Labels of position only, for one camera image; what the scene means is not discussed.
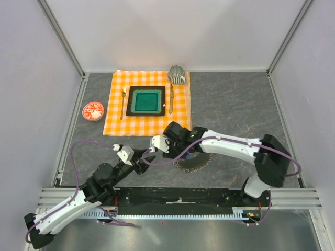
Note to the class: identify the aluminium corner post left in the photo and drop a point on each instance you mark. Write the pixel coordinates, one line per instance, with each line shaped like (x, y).
(46, 9)

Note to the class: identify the gold knife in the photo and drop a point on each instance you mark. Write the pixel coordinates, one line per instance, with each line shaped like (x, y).
(171, 99)

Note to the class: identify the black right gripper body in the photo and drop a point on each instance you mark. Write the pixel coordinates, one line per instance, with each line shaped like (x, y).
(176, 149)

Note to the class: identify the grey striped mug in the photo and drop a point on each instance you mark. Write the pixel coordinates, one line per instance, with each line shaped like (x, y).
(176, 75)

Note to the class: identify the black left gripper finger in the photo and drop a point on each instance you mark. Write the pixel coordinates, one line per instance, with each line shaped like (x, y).
(138, 154)
(148, 160)

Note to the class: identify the grey slotted cable duct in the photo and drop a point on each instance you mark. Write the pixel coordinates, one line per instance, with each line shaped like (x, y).
(236, 214)

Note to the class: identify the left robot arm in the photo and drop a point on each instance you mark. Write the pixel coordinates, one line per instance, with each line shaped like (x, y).
(98, 190)

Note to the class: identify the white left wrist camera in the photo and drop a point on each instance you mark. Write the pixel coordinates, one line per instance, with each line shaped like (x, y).
(125, 153)

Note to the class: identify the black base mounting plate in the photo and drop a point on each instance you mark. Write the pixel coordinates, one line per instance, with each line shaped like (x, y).
(184, 200)

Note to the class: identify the aluminium corner post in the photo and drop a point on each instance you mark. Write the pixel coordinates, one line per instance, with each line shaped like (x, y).
(46, 9)
(289, 35)

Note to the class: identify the yellow checkered cloth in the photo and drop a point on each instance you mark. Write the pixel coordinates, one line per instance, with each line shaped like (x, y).
(145, 126)

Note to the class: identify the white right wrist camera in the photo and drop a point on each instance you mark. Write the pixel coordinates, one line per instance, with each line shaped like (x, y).
(159, 143)

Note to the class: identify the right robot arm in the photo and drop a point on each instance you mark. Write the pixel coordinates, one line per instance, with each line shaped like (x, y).
(268, 155)

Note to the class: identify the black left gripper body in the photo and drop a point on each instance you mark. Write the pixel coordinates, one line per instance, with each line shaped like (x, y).
(123, 171)

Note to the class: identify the red white patterned bowl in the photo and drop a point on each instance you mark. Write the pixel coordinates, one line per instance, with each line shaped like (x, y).
(93, 111)

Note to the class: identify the gold fork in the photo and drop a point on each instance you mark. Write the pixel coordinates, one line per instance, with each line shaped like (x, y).
(123, 94)

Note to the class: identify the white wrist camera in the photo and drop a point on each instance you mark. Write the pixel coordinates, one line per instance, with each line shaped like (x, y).
(125, 153)
(159, 143)

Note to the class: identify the aluminium corner post right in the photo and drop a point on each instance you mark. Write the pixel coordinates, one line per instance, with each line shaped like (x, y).
(289, 35)

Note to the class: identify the black teal square plate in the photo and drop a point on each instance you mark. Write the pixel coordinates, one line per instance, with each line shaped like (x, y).
(146, 101)

